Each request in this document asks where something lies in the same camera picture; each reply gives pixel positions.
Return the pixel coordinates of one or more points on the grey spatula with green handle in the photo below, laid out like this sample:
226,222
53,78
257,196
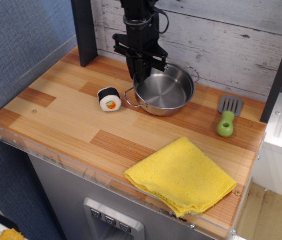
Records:
230,107

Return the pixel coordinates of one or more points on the toy sushi roll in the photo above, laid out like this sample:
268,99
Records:
109,99

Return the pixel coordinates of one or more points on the stainless steel metal pot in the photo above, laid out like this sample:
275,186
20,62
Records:
163,93

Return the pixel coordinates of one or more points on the grey cabinet with dispenser panel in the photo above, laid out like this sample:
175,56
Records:
89,208

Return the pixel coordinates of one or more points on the black vertical post right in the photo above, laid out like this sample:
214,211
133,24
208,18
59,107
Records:
281,62

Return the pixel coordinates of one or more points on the clear acrylic table guard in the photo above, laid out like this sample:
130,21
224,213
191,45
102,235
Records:
58,115

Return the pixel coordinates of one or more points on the black vertical post left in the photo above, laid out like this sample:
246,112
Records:
85,33

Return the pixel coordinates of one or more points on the black vertical post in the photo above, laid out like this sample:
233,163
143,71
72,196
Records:
281,62
85,33

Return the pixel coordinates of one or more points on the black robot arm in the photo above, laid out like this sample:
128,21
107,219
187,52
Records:
142,13

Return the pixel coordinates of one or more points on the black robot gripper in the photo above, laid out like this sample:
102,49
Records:
142,52

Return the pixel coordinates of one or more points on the yellow object bottom left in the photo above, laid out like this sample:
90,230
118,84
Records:
11,234

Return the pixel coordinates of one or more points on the yellow cloth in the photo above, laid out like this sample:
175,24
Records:
182,177

